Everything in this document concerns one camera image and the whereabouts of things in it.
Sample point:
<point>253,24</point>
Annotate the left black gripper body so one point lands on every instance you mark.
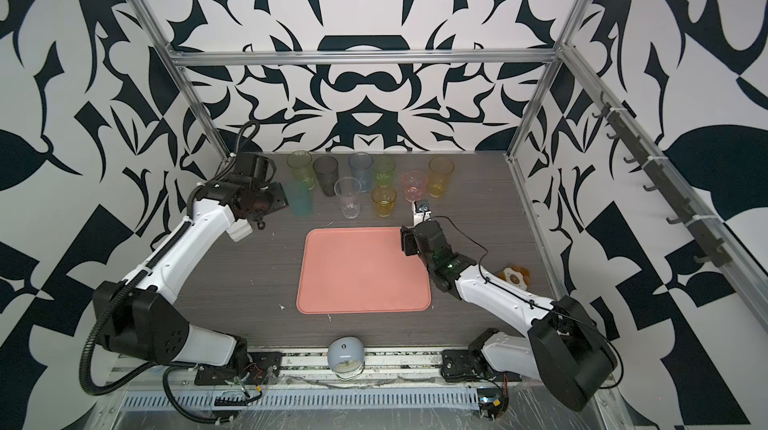
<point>268,198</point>

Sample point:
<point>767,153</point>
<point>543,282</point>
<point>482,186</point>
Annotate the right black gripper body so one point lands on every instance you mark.
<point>414,247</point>

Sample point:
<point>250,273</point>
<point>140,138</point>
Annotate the light green tall glass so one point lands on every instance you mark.
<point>300,164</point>

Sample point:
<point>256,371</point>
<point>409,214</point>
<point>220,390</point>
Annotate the smoky grey tall glass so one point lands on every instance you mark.
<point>326,170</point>

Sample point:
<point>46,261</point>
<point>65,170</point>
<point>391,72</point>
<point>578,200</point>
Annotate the pink plastic tray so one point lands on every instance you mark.
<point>359,271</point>

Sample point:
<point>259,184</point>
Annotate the clear tall glass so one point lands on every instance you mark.
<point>348,191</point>

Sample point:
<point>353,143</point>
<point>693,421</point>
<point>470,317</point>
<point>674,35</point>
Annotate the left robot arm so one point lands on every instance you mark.
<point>136,316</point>

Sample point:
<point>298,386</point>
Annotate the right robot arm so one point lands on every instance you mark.
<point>559,344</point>

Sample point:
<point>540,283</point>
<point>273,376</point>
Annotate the teal frosted glass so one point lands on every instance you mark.
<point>299,198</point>

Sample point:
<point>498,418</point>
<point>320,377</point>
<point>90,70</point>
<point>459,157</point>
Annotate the pink short glass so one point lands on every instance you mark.
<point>414,184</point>

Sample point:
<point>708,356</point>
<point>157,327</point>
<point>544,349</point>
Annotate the yellow short glass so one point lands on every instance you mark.
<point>384,200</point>

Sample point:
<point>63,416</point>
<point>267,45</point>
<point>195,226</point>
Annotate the orange tall glass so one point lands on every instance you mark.
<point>440,170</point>

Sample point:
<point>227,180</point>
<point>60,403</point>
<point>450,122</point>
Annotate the green short glass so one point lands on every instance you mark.
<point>384,168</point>

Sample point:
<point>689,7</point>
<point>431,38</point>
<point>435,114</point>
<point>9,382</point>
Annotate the blue tall glass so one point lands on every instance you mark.
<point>361,167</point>

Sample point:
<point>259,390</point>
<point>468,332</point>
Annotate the brown white flower toy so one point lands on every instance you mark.
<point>517,276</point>

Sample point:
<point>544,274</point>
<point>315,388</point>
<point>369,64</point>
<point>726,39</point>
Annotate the white round timer device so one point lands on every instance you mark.
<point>346,358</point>

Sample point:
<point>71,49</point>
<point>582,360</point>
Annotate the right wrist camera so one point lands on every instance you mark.
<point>421,211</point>

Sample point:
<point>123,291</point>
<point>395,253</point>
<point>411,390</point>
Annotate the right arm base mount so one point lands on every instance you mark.
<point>469,365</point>

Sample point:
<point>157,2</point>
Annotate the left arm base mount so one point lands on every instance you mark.
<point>249,367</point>

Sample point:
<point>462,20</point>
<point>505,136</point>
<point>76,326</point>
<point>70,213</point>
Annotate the white slotted cable duct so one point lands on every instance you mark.
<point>461,398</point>

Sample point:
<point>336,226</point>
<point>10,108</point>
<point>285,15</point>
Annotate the black wall hook rail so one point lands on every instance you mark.
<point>659,171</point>

